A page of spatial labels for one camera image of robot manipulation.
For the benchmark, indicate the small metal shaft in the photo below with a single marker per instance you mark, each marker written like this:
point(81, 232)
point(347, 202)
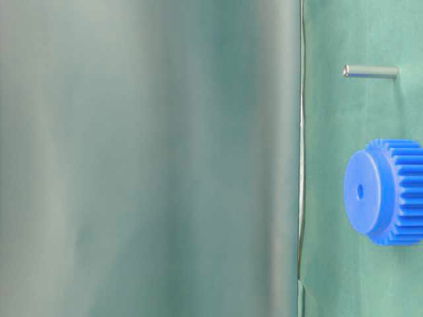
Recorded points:
point(370, 71)

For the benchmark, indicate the blue plastic spur gear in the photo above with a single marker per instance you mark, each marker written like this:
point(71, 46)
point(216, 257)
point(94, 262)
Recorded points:
point(383, 192)

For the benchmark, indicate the green cloth table cover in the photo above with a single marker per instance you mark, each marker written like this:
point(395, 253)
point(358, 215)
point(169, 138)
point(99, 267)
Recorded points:
point(187, 158)

